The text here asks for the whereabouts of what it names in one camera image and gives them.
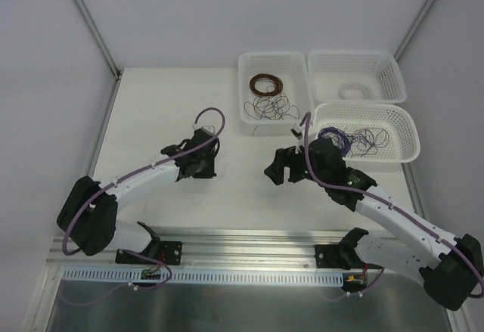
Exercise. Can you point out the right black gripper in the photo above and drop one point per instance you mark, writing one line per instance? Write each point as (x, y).
(289, 163)

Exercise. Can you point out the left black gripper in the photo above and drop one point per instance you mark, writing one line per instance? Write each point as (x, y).
(204, 166)

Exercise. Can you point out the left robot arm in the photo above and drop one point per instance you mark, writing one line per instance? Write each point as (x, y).
(89, 216)

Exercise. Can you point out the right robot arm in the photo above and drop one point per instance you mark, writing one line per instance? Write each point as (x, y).
(449, 268)

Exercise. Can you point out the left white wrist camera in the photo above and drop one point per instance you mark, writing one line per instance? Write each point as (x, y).
(208, 129)

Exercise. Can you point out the white basket with brown cables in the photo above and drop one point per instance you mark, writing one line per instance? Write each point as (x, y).
(273, 88)

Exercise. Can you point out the aluminium mounting rail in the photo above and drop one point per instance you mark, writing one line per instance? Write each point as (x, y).
(218, 249)

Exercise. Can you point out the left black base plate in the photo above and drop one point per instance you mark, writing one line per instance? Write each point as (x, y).
(168, 252)

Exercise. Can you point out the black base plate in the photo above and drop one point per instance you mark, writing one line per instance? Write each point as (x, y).
(168, 252)
(336, 256)

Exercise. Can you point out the white basket with purple cables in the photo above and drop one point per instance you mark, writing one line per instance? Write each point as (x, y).
(378, 133)

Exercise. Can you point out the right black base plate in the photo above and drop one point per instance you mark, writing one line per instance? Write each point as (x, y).
(336, 256)

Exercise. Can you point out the white basket with white cable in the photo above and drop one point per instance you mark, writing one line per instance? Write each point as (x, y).
(355, 75)

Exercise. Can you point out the white slotted cable duct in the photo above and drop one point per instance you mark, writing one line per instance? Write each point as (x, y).
(201, 276)

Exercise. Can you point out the right aluminium frame post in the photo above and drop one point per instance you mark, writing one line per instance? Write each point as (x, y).
(413, 29)

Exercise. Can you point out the aluminium frame post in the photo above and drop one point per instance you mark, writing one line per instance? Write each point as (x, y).
(96, 36)
(413, 29)

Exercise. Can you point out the left aluminium frame post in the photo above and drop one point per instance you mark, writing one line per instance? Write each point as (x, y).
(96, 36)

